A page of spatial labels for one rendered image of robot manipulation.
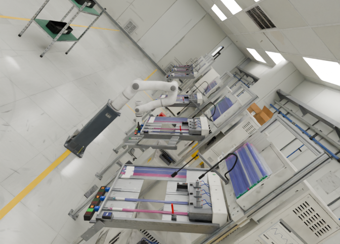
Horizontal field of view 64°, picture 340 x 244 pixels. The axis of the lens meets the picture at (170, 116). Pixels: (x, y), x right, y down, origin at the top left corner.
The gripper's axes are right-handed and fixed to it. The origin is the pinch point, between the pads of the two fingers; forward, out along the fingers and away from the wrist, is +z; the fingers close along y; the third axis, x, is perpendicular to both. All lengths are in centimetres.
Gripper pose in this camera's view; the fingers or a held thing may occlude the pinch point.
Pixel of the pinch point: (139, 128)
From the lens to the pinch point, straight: 306.4
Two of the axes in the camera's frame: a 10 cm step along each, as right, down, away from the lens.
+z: -0.2, 9.6, 2.8
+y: -0.7, 2.7, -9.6
